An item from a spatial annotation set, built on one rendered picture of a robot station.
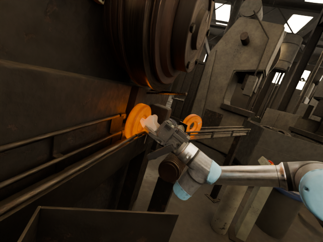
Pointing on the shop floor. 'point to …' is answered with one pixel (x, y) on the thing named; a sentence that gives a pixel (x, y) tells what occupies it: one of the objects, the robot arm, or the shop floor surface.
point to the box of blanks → (275, 146)
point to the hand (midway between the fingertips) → (140, 120)
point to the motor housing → (166, 182)
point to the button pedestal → (250, 211)
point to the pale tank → (280, 68)
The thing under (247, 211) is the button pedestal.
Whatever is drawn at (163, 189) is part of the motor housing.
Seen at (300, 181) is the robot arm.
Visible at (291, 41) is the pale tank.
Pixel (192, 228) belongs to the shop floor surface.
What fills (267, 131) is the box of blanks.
